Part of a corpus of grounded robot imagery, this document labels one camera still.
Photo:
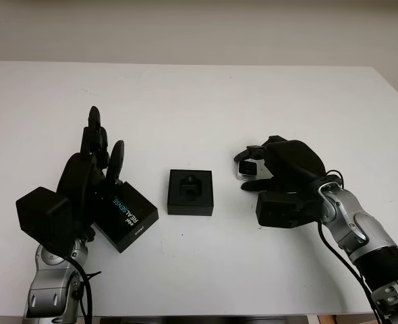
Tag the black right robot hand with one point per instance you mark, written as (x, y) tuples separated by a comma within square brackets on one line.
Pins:
[(293, 165)]

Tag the black RealSense box lid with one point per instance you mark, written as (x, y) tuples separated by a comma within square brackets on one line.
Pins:
[(131, 219)]

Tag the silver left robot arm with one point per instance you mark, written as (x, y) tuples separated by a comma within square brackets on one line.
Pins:
[(47, 290)]

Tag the small silver camera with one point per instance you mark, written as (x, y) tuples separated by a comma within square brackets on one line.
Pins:
[(248, 167)]

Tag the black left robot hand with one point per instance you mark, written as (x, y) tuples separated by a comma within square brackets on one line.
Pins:
[(77, 182)]

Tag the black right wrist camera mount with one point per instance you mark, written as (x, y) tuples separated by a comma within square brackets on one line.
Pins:
[(280, 209)]

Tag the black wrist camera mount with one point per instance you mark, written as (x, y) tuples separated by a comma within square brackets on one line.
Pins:
[(44, 216), (280, 209)]

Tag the black box base with insert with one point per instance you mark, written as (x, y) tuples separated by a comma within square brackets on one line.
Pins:
[(175, 206)]

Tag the dark robot torso edge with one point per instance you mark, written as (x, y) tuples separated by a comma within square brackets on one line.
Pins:
[(202, 320)]

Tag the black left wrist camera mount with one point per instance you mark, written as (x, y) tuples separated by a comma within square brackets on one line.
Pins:
[(44, 216)]

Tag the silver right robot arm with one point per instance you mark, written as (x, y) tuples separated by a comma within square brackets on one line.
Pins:
[(357, 222)]

